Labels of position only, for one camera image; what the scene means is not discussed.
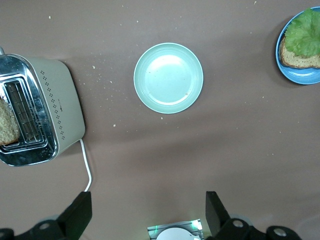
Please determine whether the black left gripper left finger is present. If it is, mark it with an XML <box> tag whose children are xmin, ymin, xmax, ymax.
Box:
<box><xmin>0</xmin><ymin>191</ymin><xmax>93</xmax><ymax>240</ymax></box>

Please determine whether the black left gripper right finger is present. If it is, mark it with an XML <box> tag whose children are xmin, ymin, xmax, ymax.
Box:
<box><xmin>205</xmin><ymin>191</ymin><xmax>302</xmax><ymax>240</ymax></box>

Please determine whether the brown bread slice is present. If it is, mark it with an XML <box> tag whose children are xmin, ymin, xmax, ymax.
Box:
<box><xmin>0</xmin><ymin>97</ymin><xmax>20</xmax><ymax>146</ymax></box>
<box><xmin>278</xmin><ymin>36</ymin><xmax>320</xmax><ymax>70</ymax></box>

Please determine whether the green lettuce leaf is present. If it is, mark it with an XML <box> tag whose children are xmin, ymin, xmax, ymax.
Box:
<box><xmin>284</xmin><ymin>7</ymin><xmax>320</xmax><ymax>58</ymax></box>

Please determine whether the pale green plate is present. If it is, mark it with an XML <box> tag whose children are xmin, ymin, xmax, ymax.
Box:
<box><xmin>133</xmin><ymin>42</ymin><xmax>204</xmax><ymax>115</ymax></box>

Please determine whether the blue plate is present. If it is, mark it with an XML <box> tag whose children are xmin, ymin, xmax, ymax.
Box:
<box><xmin>275</xmin><ymin>6</ymin><xmax>320</xmax><ymax>86</ymax></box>

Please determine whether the beige chrome toaster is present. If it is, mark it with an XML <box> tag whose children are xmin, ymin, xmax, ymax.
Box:
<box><xmin>0</xmin><ymin>46</ymin><xmax>86</xmax><ymax>168</ymax></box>

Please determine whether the white toaster power cable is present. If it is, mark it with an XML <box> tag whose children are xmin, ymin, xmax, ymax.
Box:
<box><xmin>79</xmin><ymin>138</ymin><xmax>93</xmax><ymax>193</ymax></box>

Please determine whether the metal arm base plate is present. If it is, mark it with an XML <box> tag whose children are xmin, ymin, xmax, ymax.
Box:
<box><xmin>146</xmin><ymin>218</ymin><xmax>204</xmax><ymax>240</ymax></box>

